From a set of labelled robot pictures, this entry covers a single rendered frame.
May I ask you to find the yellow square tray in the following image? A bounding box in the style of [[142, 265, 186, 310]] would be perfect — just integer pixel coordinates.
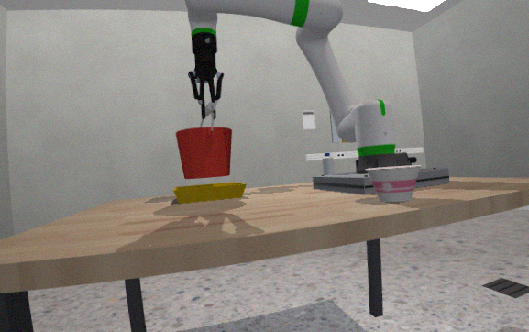
[[173, 182, 246, 204]]

